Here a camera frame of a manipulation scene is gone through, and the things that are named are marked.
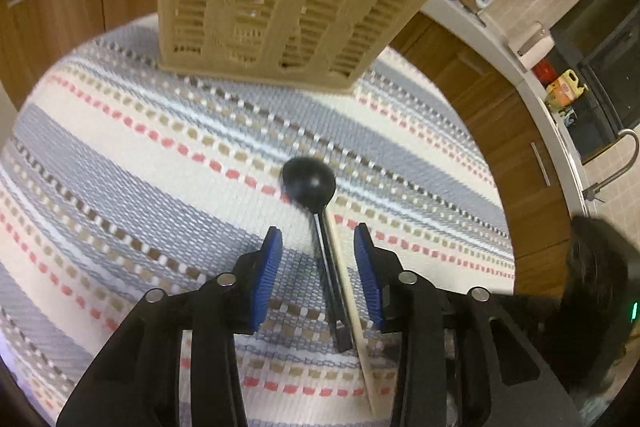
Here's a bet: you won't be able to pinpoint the dark window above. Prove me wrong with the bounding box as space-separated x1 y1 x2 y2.
549 0 640 164

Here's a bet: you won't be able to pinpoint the black plastic spoon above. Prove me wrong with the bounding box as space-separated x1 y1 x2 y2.
281 157 354 354

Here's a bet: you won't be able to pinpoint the beige plastic utensil basket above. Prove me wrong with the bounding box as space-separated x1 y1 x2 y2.
157 0 451 95

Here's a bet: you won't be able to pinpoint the metal faucet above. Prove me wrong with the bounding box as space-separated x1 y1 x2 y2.
581 129 640 204

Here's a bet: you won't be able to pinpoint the yellow oil bottle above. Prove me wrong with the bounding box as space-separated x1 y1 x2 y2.
544 69 589 108

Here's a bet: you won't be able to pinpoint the white jug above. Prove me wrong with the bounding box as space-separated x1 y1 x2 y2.
509 21 554 70

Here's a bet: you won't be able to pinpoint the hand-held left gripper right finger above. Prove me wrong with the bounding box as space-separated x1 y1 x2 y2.
352 223 577 427

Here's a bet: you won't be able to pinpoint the red container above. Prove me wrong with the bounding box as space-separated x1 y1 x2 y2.
531 61 559 84

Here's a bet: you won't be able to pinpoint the wooden base cabinets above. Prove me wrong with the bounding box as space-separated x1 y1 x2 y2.
0 0 587 299

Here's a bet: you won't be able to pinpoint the striped woven tablecloth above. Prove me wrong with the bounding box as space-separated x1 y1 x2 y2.
0 12 517 427

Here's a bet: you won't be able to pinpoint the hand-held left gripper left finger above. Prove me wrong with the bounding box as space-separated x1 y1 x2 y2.
55 226 284 427

